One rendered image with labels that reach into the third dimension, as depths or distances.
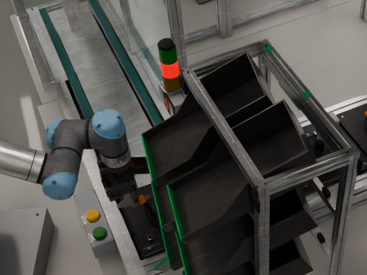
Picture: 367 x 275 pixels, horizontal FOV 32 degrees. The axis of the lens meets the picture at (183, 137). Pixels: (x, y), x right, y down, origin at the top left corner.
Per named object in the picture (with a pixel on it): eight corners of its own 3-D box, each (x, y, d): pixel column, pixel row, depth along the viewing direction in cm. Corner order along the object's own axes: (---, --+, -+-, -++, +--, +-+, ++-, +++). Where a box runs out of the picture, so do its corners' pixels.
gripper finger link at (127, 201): (118, 211, 181) (112, 191, 174) (137, 204, 182) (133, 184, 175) (121, 220, 178) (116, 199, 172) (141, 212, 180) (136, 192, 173)
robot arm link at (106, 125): (90, 106, 157) (124, 105, 157) (98, 136, 166) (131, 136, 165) (85, 129, 152) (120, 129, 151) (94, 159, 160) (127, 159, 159)
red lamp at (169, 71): (165, 81, 177) (163, 67, 173) (159, 70, 180) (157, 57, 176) (182, 75, 178) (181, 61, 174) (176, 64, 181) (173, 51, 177)
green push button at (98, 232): (95, 243, 185) (94, 239, 184) (91, 233, 188) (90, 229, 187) (108, 238, 186) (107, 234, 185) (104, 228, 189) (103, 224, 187)
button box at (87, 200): (95, 258, 188) (91, 247, 183) (76, 207, 202) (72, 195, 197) (118, 250, 189) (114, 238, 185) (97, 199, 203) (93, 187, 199)
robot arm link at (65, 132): (39, 146, 152) (84, 145, 151) (48, 112, 160) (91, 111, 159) (47, 167, 158) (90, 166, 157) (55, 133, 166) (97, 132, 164)
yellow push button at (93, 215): (88, 225, 190) (87, 221, 189) (84, 215, 193) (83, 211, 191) (101, 220, 191) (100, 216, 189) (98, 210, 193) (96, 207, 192)
